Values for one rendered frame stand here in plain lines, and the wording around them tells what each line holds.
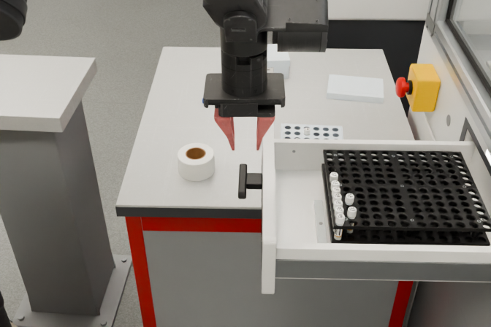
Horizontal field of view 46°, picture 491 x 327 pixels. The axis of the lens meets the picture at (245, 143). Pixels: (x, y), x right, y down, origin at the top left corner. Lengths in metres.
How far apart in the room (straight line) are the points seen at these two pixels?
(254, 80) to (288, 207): 0.29
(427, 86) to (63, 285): 1.16
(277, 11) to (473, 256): 0.42
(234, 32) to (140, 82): 2.33
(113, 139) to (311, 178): 1.66
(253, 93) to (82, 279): 1.13
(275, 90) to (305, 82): 0.68
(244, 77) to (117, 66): 2.43
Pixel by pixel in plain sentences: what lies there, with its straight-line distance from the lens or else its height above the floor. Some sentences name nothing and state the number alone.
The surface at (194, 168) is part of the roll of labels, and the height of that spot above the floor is 0.79.
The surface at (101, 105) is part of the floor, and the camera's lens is 2.81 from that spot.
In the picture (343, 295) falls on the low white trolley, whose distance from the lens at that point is 1.25.
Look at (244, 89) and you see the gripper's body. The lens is 0.72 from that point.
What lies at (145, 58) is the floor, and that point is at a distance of 3.16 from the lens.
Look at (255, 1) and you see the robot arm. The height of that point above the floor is 1.24.
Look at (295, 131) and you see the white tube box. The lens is 1.17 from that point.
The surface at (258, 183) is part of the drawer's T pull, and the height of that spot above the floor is 0.91.
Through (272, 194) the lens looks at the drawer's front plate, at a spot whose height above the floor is 0.93.
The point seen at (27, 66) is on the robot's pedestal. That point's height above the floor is 0.76.
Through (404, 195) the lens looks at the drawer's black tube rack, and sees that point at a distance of 0.89.
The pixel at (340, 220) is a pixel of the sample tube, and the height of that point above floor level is 0.91.
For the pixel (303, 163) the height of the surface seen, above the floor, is 0.85.
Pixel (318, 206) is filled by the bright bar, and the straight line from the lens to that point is 0.93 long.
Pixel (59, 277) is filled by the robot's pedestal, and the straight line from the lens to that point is 1.78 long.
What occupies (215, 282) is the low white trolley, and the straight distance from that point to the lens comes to 1.22.
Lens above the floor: 1.47
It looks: 36 degrees down
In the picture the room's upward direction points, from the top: straight up
